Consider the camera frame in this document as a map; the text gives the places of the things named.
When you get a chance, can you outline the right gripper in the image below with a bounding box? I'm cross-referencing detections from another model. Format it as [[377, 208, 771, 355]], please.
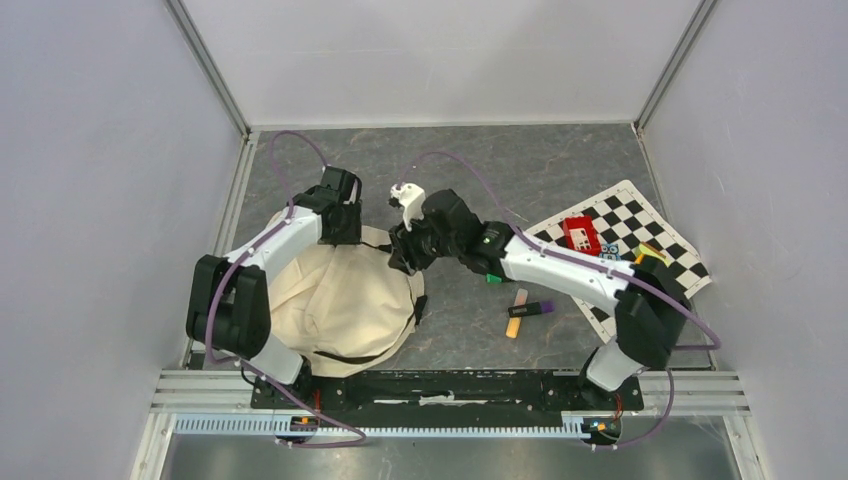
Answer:
[[388, 209, 462, 278]]

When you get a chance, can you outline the beige canvas backpack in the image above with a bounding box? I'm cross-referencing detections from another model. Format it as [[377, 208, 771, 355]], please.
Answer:
[[251, 226, 428, 382]]

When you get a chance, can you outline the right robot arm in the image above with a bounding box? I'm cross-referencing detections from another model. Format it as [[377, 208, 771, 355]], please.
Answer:
[[389, 183, 689, 408]]

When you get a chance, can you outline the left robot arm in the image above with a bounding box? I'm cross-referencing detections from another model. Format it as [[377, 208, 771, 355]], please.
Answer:
[[185, 167, 362, 408]]

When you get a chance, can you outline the orange highlighter pen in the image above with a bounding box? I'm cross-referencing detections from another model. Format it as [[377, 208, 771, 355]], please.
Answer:
[[505, 317, 522, 339]]

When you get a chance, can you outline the purple highlighter pen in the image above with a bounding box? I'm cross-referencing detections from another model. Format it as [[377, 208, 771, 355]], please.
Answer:
[[508, 301, 555, 318]]

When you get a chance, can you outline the red toy block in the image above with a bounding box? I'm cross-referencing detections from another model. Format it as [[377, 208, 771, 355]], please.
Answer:
[[562, 215, 601, 257]]

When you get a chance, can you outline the blue owl figure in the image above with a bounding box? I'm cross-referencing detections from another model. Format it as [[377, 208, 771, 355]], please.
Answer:
[[599, 242, 621, 260]]

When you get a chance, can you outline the black white chessboard mat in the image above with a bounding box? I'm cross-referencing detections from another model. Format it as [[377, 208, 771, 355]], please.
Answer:
[[524, 179, 713, 347]]

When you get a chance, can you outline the colourful toy block pile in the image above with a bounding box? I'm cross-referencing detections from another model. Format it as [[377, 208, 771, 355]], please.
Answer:
[[633, 242, 671, 266]]

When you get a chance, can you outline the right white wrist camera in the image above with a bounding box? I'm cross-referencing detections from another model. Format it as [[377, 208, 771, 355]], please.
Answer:
[[390, 183, 427, 231]]

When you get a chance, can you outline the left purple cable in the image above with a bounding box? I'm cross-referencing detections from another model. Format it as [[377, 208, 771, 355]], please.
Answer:
[[203, 130, 368, 450]]

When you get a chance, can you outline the purple cable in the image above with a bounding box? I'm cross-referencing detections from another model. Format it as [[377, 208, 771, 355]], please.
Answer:
[[203, 130, 368, 450], [397, 150, 722, 452]]

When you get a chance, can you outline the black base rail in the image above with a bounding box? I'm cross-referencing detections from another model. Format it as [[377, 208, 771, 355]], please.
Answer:
[[251, 369, 644, 448]]

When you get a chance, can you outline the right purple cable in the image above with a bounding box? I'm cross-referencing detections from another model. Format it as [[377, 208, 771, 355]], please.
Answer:
[[397, 150, 722, 452]]

